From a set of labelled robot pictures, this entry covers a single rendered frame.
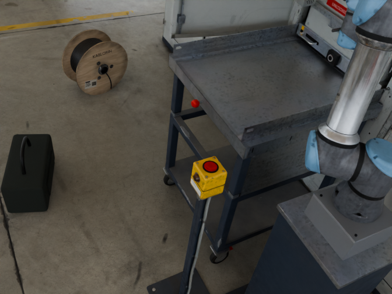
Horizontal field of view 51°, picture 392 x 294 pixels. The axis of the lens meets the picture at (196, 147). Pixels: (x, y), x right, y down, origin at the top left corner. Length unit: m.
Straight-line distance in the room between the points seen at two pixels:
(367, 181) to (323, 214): 0.19
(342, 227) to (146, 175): 1.38
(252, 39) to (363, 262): 1.10
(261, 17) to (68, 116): 1.40
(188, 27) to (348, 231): 1.17
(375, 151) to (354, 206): 0.19
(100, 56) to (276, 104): 1.48
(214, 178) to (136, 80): 1.97
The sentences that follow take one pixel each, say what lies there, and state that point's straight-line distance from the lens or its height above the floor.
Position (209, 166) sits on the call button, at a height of 0.91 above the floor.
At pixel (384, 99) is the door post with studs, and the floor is 0.87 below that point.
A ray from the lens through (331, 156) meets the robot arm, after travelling 1.17.
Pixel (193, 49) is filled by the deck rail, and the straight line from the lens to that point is 1.82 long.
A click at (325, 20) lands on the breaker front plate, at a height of 1.00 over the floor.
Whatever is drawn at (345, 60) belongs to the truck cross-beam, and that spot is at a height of 0.91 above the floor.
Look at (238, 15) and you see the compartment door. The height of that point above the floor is 0.93.
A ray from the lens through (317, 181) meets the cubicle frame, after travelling 2.26.
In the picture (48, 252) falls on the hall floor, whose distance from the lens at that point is 2.15.
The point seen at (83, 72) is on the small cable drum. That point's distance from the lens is 2.79.
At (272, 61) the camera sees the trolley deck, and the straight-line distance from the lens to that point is 1.90.
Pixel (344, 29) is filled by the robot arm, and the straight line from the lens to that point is 1.46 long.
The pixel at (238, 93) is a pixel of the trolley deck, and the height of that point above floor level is 0.85.
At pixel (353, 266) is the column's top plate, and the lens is 1.36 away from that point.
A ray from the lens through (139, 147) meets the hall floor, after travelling 2.56.
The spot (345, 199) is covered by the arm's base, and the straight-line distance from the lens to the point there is 1.30.
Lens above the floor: 1.80
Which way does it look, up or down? 44 degrees down
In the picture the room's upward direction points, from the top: 9 degrees clockwise
